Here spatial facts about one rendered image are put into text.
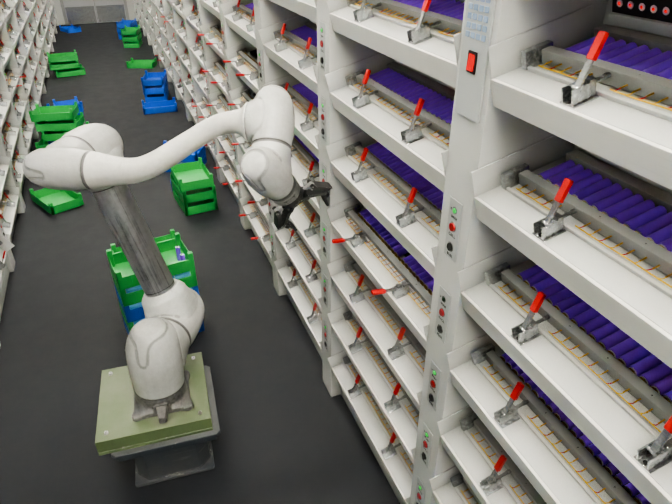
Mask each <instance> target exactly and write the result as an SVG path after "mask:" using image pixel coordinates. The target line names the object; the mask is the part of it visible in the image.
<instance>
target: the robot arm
mask: <svg viewBox="0 0 672 504"><path fill-rule="evenodd" d="M294 127H295V115H294V107H293V103H292V100H291V97H290V95H289V94H288V92H287V91H286V90H285V89H284V88H282V87H280V86H277V85H268V86H264V87H263V88H262V89H261V90H260V91H259V92H258V93H257V94H256V97H255V99H253V100H252V101H250V102H246V103H245V104H244V106H243V107H242V108H240V109H237V110H232V111H227V112H222V113H219V114H216V115H213V116H211V117H209V118H207V119H205V120H203V121H201V122H200V123H198V124H196V125H195V126H193V127H191V128H190V129H188V130H186V131H185V132H183V133H182V134H180V135H178V136H177V137H175V138H173V139H172V140H170V141H168V142H167V143H165V144H164V145H162V146H160V147H159V148H157V149H155V150H154V151H152V152H150V153H148V154H145V155H143V156H140V157H136V158H124V155H123V151H124V146H123V141H122V138H121V136H120V135H119V133H118V132H117V131H116V130H115V129H114V128H112V127H110V126H108V125H105V124H99V123H92V124H86V125H82V126H80V127H77V128H75V129H73V130H71V131H70V132H68V133H66V134H65V135H63V136H62V137H61V138H60V139H58V140H57V141H55V142H53V143H51V144H49V145H48V146H46V148H40V149H37V150H34V151H32V152H31V153H29V154H27V155H26V157H25V159H24V160H23V164H22V168H23V173H24V175H25V177H26V178H27V179H29V180H30V181H31V182H32V183H34V184H36V185H39V186H41V187H45V188H48V189H54V190H69V191H79V190H88V191H89V192H92V193H93V195H94V197H95V199H96V201H97V203H98V205H99V207H100V209H101V211H102V213H103V214H104V216H105V218H106V220H107V222H108V224H109V226H110V228H111V230H112V232H113V234H114V235H115V237H116V239H117V241H118V243H119V245H120V247H121V249H122V251H123V253H124V255H125V256H126V258H127V260H128V262H129V264H130V266H131V268H132V270H133V272H134V274H135V276H136V277H137V279H138V281H139V283H140V285H141V287H142V289H143V291H144V295H143V298H142V306H143V310H144V315H145V319H143V320H141V321H139V322H138V323H136V324H135V325H134V326H133V327H132V329H131V330H130V332H129V334H128V337H127V340H126V346H125V353H126V361H127V366H128V371H129V375H130V378H131V381H132V385H133V388H134V411H133V413H132V420H133V421H134V422H139V421H141V420H144V419H146V418H150V417H155V416H158V420H159V423H160V424H163V423H166V422H167V418H168V414H169V413H174V412H179V411H190V410H192V409H193V402H192V401H191V399H190V390H189V378H190V372H189V371H187V370H184V366H185V363H186V358H187V353H188V350H189V347H190V346H191V344H192V343H193V341H194V339H195V338H196V336H197V334H198V332H199V330H200V328H201V325H202V322H203V319H204V313H205V309H204V304H203V301H202V299H201V297H200V296H199V294H198V293H197V292H196V291H194V290H193V289H191V288H188V287H187V286H186V284H185V283H184V282H182V281H180V280H177V279H174V278H173V277H172V275H171V273H170V271H169V269H168V267H167V265H166V263H165V261H164V259H163V257H162V255H161V252H160V250H159V248H158V246H157V244H156V242H155V240H154V238H153V236H152V234H151V232H150V230H149V228H148V226H147V224H146V222H145V220H144V218H143V216H142V214H141V212H140V210H139V208H138V206H137V203H136V201H135V199H134V197H133V195H132V193H131V191H130V189H129V187H128V185H127V184H134V183H139V182H143V181H146V180H149V179H152V178H154V177H156V176H158V175H160V174H162V173H164V172H165V171H167V170H169V169H170V168H172V167H173V166H175V165H176V164H178V163H179V162H181V161H182V160H184V159H185V158H186V157H188V156H189V155H191V154H192V153H194V152H195V151H197V150H198V149H200V148H201V147H203V146H204V145H206V144H207V143H209V142H210V141H212V140H213V139H215V138H217V137H219V136H221V135H224V134H230V133H231V134H238V135H241V136H242V137H243V138H244V139H245V140H246V142H251V143H252V146H251V149H250V150H249V151H247V152H246V153H245V154H244V155H243V157H242V159H241V162H240V169H241V173H242V175H243V178H244V179H245V181H246V182H247V183H248V185H249V186H250V187H251V188H252V189H253V190H254V191H256V192H257V193H258V194H260V195H262V196H263V197H266V198H269V199H270V200H272V201H273V202H274V203H276V204H278V205H280V206H278V207H277V208H276V206H274V207H273V208H272V209H273V211H274V225H275V226H276V228H277V229H278V230H280V229H281V227H282V226H283V227H285V228H289V227H290V228H292V229H293V230H294V231H297V228H296V227H295V225H294V224H293V223H292V222H291V221H290V220H289V218H290V215H291V213H293V211H294V208H295V207H297V206H298V205H299V204H300V203H302V202H303V201H305V200H309V199H310V198H313V197H317V196H321V198H322V200H323V201H324V203H325V204H326V206H329V203H328V201H327V198H328V197H329V195H330V194H329V192H328V191H330V190H332V189H333V188H332V186H331V185H330V183H329V182H320V181H312V180H310V179H309V180H307V185H306V186H304V187H303V186H300V184H299V183H298V181H297V180H296V178H295V177H294V176H293V174H292V166H291V145H292V141H293V136H294ZM282 209H283V212H282Z"/></svg>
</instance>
